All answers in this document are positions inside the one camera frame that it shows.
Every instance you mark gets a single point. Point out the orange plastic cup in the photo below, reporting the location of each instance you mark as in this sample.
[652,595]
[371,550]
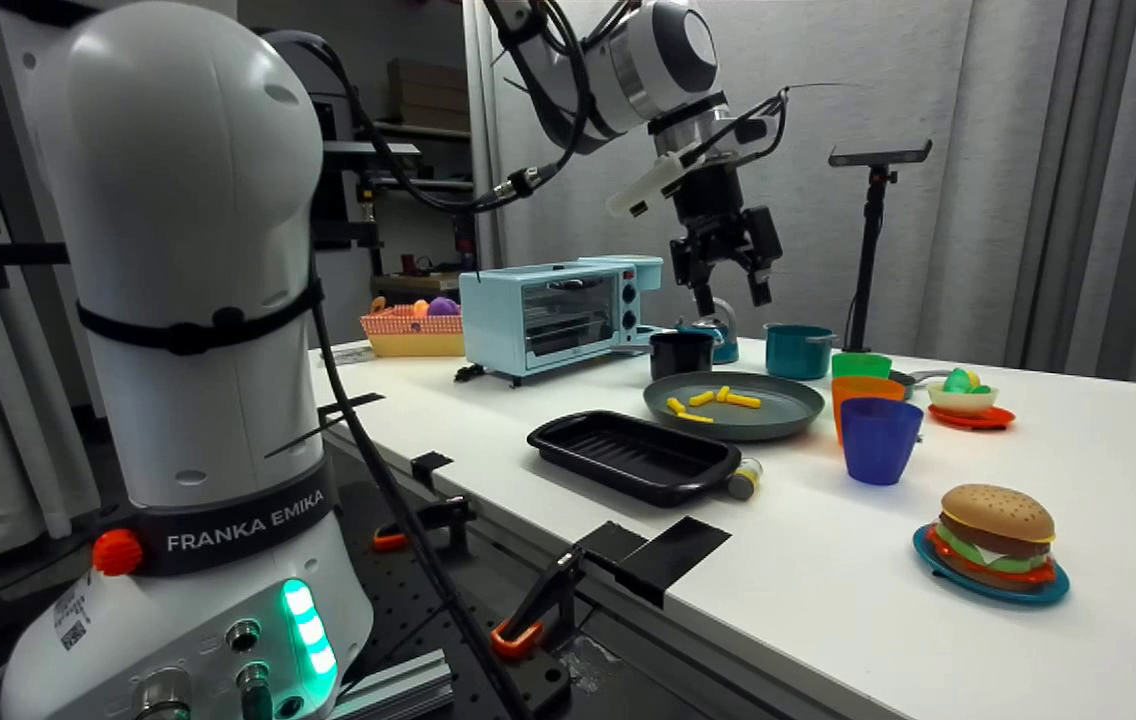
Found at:
[869,389]

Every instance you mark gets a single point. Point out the black flat table bracket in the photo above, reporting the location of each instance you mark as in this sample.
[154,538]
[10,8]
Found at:
[348,405]
[652,552]

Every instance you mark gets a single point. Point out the black rectangular tray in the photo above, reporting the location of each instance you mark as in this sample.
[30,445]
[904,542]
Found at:
[631,458]

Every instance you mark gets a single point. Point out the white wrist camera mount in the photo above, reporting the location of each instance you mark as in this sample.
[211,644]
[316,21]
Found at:
[673,166]

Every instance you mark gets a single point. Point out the pink yellow toy basket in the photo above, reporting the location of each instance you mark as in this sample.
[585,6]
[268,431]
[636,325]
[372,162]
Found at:
[411,332]

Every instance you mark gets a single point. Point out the aluminium extrusion bar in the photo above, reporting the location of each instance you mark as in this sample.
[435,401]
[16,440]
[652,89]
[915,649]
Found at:
[393,686]

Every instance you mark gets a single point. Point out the blue plastic cup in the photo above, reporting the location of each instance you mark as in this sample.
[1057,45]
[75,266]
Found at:
[883,445]

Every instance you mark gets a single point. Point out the green plastic cup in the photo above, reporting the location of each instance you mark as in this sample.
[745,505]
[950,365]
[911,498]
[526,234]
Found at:
[862,365]

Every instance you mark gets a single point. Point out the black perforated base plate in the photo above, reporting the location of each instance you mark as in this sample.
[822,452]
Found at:
[490,627]

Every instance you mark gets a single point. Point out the yellow toy potato fry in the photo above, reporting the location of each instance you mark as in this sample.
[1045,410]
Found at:
[673,405]
[700,396]
[693,419]
[736,396]

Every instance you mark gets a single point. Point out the black camera tripod stand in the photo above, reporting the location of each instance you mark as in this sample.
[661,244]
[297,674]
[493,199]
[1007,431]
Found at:
[873,243]

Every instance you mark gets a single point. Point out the toy hamburger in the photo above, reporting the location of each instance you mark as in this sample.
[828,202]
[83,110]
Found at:
[995,525]

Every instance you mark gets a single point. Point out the round bluish glass object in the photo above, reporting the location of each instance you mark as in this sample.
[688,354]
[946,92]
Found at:
[724,332]

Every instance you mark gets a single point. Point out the grey-green round plate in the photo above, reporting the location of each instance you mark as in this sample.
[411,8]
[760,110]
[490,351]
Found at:
[782,419]

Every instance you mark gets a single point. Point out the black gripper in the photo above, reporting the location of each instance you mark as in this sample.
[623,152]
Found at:
[713,226]

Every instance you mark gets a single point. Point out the teal cooking pot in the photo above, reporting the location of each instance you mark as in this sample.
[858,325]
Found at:
[794,354]

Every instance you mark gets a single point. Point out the dark storage shelf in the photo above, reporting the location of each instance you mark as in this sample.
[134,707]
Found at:
[393,202]

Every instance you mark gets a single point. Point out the small can yellow label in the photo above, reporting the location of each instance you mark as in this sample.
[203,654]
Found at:
[745,477]

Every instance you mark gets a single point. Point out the small blue toy plate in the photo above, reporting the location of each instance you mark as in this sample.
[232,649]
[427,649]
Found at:
[995,595]

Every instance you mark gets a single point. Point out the light blue toaster oven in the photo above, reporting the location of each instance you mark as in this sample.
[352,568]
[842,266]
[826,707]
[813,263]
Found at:
[553,320]

